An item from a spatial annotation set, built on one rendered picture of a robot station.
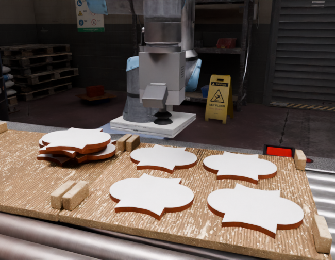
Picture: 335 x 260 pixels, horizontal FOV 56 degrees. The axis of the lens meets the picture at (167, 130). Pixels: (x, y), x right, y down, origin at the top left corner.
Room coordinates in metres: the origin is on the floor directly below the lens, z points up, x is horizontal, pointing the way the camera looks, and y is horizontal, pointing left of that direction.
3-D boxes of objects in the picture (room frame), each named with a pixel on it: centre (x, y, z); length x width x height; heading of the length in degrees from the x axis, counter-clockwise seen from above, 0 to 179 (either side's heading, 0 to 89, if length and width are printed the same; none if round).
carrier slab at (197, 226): (0.56, -0.07, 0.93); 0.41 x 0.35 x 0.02; 75
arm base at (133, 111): (1.15, 0.09, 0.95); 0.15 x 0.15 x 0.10
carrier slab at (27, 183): (0.67, 0.33, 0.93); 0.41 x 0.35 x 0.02; 74
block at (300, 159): (0.64, -0.29, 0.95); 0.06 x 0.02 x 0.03; 165
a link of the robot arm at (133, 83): (1.16, 0.08, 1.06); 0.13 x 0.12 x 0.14; 83
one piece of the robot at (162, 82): (0.65, 0.02, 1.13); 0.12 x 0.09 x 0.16; 166
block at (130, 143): (0.74, 0.09, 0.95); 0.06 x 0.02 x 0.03; 165
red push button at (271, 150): (0.73, -0.28, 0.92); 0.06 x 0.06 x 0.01; 71
